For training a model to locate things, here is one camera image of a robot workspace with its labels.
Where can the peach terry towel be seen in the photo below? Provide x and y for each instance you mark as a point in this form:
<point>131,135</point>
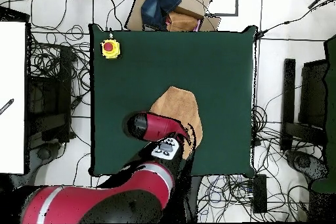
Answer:
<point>181,103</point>

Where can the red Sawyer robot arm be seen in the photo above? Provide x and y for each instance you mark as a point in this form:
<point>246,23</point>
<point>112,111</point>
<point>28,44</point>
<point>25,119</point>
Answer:
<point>118,197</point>

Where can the black flat panel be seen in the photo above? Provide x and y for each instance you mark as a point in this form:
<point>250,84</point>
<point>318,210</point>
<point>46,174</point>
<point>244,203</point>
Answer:
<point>312,98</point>

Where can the dark green table cloth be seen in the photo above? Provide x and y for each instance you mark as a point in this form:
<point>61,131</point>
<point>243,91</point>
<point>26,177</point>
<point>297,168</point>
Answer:
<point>210,76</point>

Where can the yellow emergency stop button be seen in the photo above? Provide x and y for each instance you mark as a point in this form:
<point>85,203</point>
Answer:
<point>110,48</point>

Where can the crumpled orange cloth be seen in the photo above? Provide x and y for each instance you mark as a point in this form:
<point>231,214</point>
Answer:
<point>181,23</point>

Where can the blue jeans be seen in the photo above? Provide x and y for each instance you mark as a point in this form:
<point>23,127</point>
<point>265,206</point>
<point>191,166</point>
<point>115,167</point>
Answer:
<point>157,6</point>

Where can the brown cardboard box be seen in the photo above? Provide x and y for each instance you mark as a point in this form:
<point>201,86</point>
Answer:
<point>191,0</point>

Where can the black upright bar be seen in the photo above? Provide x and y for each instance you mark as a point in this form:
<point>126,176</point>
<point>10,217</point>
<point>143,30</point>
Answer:
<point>288,90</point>

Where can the white panel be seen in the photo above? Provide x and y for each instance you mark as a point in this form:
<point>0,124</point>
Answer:
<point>11,76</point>

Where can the black striped bar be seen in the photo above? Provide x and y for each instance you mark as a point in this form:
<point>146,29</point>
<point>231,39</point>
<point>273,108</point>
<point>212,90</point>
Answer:
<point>8,104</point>

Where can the green cloth sheet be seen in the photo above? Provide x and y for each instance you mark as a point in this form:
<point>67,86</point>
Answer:
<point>331,103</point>

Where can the black pedestal leg with knob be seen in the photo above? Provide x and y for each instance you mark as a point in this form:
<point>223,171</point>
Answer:
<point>43,153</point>
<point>303,162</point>

